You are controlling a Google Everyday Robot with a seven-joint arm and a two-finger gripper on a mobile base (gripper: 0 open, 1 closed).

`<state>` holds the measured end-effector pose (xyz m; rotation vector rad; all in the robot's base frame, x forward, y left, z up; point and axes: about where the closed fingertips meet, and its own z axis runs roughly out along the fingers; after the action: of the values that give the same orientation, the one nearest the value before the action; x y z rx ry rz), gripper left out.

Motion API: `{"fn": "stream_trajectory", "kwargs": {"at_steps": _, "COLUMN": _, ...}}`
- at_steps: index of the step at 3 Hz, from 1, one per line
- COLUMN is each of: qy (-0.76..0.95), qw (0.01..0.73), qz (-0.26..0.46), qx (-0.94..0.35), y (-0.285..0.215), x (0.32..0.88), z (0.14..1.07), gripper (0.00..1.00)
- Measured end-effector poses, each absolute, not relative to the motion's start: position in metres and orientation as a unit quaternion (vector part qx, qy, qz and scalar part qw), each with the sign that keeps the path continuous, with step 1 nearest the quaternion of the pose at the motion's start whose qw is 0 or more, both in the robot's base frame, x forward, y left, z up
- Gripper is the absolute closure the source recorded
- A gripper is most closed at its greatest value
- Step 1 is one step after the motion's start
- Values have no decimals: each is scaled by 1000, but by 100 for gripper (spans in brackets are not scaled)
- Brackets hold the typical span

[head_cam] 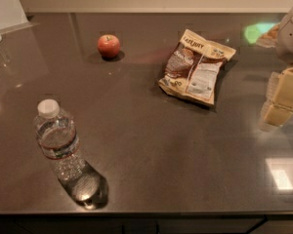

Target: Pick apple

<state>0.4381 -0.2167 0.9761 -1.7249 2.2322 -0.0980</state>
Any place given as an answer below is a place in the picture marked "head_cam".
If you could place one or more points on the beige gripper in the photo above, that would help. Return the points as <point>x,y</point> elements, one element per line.
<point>291,38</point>

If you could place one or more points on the red apple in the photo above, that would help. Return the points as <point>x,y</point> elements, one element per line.
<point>108,46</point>

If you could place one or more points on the orange snack bag far right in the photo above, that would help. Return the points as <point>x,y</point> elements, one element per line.
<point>269,38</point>

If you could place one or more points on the brown snack chip bag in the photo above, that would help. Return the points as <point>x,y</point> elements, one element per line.
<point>192,70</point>

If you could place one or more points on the clear plastic water bottle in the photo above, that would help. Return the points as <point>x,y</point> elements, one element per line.
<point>57,137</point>

